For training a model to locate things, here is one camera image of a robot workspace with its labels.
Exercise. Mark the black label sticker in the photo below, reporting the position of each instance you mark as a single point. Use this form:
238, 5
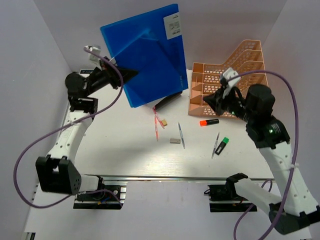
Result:
85, 72

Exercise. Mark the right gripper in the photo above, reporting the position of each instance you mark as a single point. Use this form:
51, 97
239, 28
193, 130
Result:
212, 100

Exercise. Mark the orange highlighter marker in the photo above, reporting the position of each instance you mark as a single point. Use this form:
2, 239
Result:
209, 122

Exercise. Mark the short red pen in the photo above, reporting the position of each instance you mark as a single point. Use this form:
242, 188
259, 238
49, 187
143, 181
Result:
158, 118

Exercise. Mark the long red pen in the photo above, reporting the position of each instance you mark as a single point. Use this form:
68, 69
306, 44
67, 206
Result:
156, 128

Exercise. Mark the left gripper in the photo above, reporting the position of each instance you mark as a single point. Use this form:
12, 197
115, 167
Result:
110, 76

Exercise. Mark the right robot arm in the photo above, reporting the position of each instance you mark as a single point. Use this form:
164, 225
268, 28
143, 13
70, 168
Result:
295, 208

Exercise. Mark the dark clear pen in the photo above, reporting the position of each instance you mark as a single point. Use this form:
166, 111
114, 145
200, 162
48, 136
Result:
215, 145

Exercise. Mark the black pink drawer organizer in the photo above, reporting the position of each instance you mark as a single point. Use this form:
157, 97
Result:
167, 100

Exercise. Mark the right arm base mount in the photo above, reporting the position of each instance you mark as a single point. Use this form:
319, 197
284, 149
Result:
220, 200

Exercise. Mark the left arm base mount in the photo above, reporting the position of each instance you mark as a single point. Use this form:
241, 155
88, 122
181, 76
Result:
110, 195

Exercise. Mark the tan eraser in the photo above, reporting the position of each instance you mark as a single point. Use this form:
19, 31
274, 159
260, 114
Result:
164, 122

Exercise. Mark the white eraser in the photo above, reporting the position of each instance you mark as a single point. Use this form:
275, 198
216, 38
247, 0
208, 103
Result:
175, 141

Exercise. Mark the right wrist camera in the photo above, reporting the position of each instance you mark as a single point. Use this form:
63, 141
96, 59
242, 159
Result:
228, 80

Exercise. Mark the green highlighter marker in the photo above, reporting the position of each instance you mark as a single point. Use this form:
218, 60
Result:
221, 146

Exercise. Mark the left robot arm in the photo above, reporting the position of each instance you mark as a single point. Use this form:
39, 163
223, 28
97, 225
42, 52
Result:
56, 171

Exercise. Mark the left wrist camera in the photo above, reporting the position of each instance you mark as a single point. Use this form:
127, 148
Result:
93, 52

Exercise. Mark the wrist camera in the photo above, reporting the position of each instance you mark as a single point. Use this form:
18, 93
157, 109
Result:
93, 52
228, 80

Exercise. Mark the blue clear pen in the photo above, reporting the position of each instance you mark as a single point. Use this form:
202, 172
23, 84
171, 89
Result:
181, 136

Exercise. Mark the blue plastic folder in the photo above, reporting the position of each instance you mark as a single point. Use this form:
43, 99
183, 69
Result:
150, 43

